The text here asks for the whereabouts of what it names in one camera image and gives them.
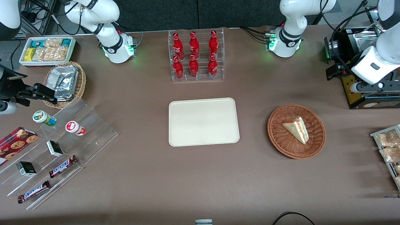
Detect aluminium frame with cables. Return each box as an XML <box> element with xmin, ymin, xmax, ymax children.
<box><xmin>19</xmin><ymin>0</ymin><xmax>80</xmax><ymax>35</ymax></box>

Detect clear acrylic stepped display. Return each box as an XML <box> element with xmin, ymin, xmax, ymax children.
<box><xmin>0</xmin><ymin>99</ymin><xmax>118</xmax><ymax>210</ymax></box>

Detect white rectangular snack bin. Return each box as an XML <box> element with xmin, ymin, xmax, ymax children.
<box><xmin>19</xmin><ymin>36</ymin><xmax>76</xmax><ymax>68</ymax></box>

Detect grey wire snack rack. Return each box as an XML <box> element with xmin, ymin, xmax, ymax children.
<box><xmin>370</xmin><ymin>124</ymin><xmax>400</xmax><ymax>191</ymax></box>

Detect light wicker basket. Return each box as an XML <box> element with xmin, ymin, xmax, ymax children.
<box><xmin>43</xmin><ymin>61</ymin><xmax>87</xmax><ymax>109</ymax></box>

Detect black hot food warmer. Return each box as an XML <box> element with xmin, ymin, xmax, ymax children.
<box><xmin>324</xmin><ymin>6</ymin><xmax>400</xmax><ymax>109</ymax></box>

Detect small black box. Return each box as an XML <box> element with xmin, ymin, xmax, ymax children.
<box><xmin>16</xmin><ymin>161</ymin><xmax>37</xmax><ymax>177</ymax></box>
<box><xmin>46</xmin><ymin>140</ymin><xmax>64</xmax><ymax>157</ymax></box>

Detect green lid white jar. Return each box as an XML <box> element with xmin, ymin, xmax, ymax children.
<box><xmin>32</xmin><ymin>110</ymin><xmax>57</xmax><ymax>127</ymax></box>

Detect clear bagged pastry snack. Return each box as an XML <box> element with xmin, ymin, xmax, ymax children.
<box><xmin>376</xmin><ymin>130</ymin><xmax>400</xmax><ymax>148</ymax></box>
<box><xmin>379</xmin><ymin>146</ymin><xmax>400</xmax><ymax>163</ymax></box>

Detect black arm base cables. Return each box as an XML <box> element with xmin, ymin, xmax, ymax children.
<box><xmin>240</xmin><ymin>26</ymin><xmax>270</xmax><ymax>43</ymax></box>

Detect triangular sandwich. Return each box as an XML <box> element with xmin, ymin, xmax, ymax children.
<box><xmin>282</xmin><ymin>116</ymin><xmax>309</xmax><ymax>145</ymax></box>

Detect clear acrylic bottle rack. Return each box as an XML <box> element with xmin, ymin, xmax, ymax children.
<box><xmin>168</xmin><ymin>27</ymin><xmax>225</xmax><ymax>82</ymax></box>

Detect red cola bottle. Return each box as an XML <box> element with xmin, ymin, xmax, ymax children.
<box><xmin>173</xmin><ymin>56</ymin><xmax>184</xmax><ymax>79</ymax></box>
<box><xmin>208</xmin><ymin>30</ymin><xmax>219</xmax><ymax>58</ymax></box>
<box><xmin>189</xmin><ymin>31</ymin><xmax>200</xmax><ymax>59</ymax></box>
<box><xmin>173</xmin><ymin>32</ymin><xmax>184</xmax><ymax>60</ymax></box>
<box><xmin>208</xmin><ymin>54</ymin><xmax>218</xmax><ymax>78</ymax></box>
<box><xmin>189</xmin><ymin>55</ymin><xmax>199</xmax><ymax>78</ymax></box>

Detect red chocolate cookie box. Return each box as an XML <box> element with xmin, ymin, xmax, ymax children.
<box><xmin>0</xmin><ymin>127</ymin><xmax>38</xmax><ymax>166</ymax></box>

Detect black cable loop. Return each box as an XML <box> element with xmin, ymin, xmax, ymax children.
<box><xmin>272</xmin><ymin>212</ymin><xmax>316</xmax><ymax>225</ymax></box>

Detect silver foil pack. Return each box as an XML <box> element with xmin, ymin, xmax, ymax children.
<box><xmin>47</xmin><ymin>65</ymin><xmax>79</xmax><ymax>101</ymax></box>

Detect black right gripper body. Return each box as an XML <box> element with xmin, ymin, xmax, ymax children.
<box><xmin>0</xmin><ymin>64</ymin><xmax>28</xmax><ymax>101</ymax></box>

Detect round brown wicker basket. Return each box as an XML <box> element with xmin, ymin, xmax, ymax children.
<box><xmin>267</xmin><ymin>104</ymin><xmax>326</xmax><ymax>160</ymax></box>

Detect snickers chocolate bar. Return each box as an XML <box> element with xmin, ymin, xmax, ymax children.
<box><xmin>17</xmin><ymin>180</ymin><xmax>51</xmax><ymax>204</ymax></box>
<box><xmin>49</xmin><ymin>155</ymin><xmax>78</xmax><ymax>178</ymax></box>

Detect clear cracker snack bag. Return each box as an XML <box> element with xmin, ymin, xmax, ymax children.
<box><xmin>32</xmin><ymin>46</ymin><xmax>68</xmax><ymax>62</ymax></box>
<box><xmin>44</xmin><ymin>38</ymin><xmax>63</xmax><ymax>48</ymax></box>

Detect red lid white jar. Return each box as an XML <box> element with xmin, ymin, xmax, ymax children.
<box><xmin>65</xmin><ymin>121</ymin><xmax>86</xmax><ymax>136</ymax></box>

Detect cream plastic tray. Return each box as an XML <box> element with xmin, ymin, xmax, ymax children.
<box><xmin>168</xmin><ymin>97</ymin><xmax>240</xmax><ymax>147</ymax></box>

